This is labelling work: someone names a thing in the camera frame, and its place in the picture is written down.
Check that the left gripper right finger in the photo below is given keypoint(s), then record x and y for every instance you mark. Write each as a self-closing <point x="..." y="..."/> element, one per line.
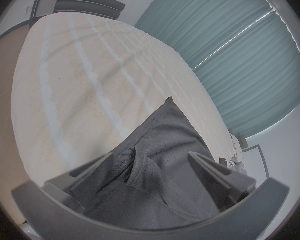
<point x="220" y="181"/>

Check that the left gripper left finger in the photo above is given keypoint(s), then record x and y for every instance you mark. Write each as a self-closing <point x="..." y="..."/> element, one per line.
<point x="62" y="181"/>

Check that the black T-shirt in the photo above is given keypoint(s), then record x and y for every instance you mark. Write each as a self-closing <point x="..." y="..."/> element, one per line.
<point x="165" y="159"/>

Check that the grey garment with white hem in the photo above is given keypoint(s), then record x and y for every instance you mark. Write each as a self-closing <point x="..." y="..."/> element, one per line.
<point x="236" y="165"/>

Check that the white printed pillow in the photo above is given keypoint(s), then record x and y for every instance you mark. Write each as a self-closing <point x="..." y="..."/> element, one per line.
<point x="236" y="146"/>

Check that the dark grey bedside table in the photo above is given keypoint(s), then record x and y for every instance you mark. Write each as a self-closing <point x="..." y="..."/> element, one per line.
<point x="242" y="141"/>

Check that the bed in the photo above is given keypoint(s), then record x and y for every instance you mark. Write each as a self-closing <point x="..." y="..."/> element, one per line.
<point x="90" y="84"/>

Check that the blue-green curtain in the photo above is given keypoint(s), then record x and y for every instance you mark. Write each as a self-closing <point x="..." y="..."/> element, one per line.
<point x="260" y="79"/>
<point x="202" y="21"/>

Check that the dark grey dresser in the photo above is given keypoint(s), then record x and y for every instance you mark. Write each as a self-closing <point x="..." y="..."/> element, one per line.
<point x="85" y="1"/>

